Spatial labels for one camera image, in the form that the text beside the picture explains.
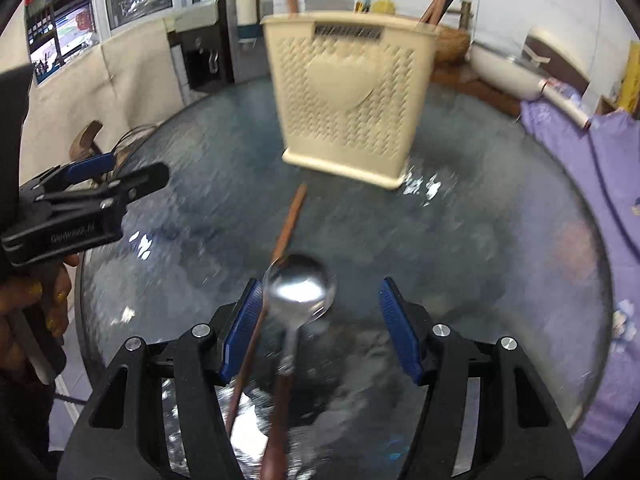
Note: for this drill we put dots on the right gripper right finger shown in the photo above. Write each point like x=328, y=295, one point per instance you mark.
x=406, y=324

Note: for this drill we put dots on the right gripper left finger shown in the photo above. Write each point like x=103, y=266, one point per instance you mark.
x=235, y=328

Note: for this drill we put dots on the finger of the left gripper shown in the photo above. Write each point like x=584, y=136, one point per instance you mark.
x=92, y=168
x=128, y=188

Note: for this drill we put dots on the metal spoon wooden handle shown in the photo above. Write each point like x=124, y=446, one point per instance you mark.
x=298, y=290

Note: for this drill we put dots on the person's left hand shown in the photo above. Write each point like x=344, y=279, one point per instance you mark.
x=34, y=317

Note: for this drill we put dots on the wooden chair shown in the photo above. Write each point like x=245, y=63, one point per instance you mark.
x=84, y=145

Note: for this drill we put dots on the round glass table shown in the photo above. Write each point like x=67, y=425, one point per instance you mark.
x=487, y=232

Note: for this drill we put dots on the white water dispenser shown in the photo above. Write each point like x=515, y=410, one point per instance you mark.
x=212, y=50

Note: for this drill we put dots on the paper towel roll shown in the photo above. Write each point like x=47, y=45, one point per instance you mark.
x=247, y=12

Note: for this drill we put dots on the cream plastic utensil holder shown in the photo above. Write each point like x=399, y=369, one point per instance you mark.
x=350, y=89

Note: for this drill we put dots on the purple floral cloth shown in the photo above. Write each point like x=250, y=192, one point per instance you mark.
x=604, y=161

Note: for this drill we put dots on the white frying pan with lid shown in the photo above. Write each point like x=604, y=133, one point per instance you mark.
x=522, y=80

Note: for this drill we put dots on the brown woven basin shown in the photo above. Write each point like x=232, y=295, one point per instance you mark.
x=451, y=45

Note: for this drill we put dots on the yellow soap dispenser bottle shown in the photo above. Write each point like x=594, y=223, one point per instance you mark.
x=387, y=7

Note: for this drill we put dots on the brown white rice cooker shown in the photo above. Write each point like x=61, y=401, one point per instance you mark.
x=547, y=52

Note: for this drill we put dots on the bronze faucet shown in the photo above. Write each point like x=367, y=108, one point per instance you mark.
x=464, y=12

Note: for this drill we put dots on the yellow roll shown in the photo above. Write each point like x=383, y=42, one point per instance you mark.
x=629, y=90

